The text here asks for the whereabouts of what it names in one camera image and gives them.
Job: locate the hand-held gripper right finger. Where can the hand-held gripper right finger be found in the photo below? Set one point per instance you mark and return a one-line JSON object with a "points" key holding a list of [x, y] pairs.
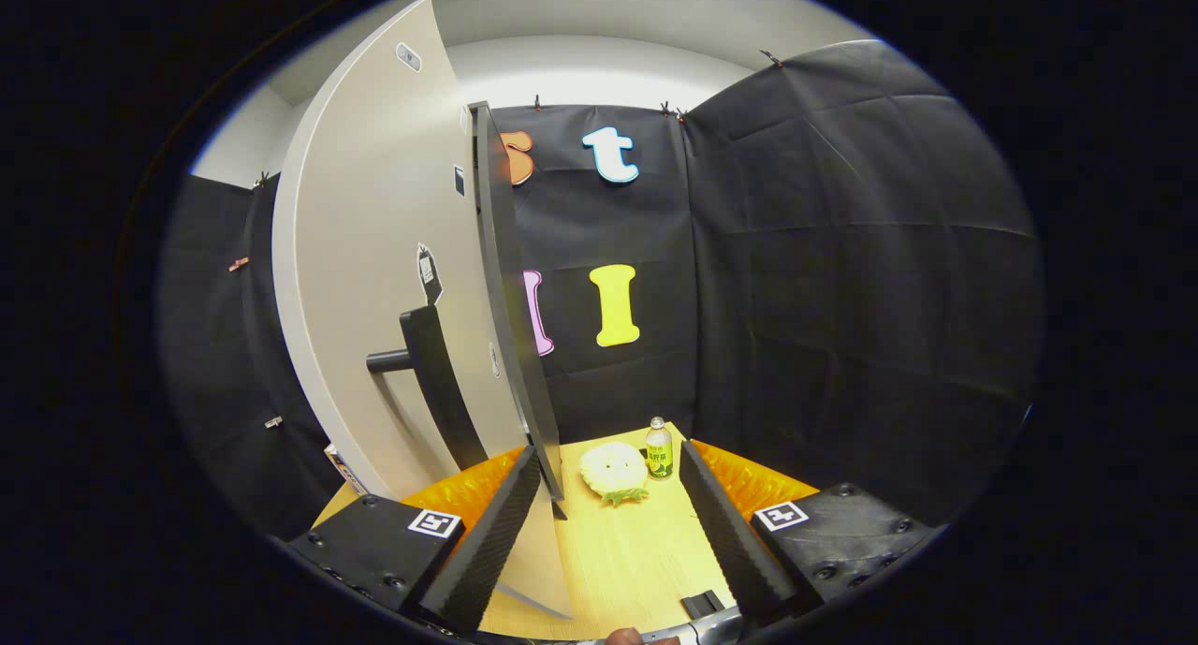
{"points": [[730, 542]]}

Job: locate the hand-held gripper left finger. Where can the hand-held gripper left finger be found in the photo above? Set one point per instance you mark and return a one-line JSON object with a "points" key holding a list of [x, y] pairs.
{"points": [[487, 542]]}

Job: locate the dark grey shoe cabinet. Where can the dark grey shoe cabinet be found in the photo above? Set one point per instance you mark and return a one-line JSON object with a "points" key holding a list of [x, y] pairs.
{"points": [[505, 280]]}

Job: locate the beige shoe cabinet door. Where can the beige shoe cabinet door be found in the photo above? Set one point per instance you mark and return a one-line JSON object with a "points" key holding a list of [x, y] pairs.
{"points": [[374, 205]]}

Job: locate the green drink bottle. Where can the green drink bottle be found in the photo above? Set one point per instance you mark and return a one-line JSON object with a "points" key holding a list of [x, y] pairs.
{"points": [[660, 453]]}

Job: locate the pale yellow toy vegetable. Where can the pale yellow toy vegetable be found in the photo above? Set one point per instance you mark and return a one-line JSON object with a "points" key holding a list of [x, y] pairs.
{"points": [[613, 469]]}

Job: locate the white book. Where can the white book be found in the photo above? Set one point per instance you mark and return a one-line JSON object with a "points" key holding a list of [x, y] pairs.
{"points": [[344, 469]]}

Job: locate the black backdrop cloth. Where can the black backdrop cloth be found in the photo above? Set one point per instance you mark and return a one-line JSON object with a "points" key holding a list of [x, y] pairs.
{"points": [[842, 299]]}

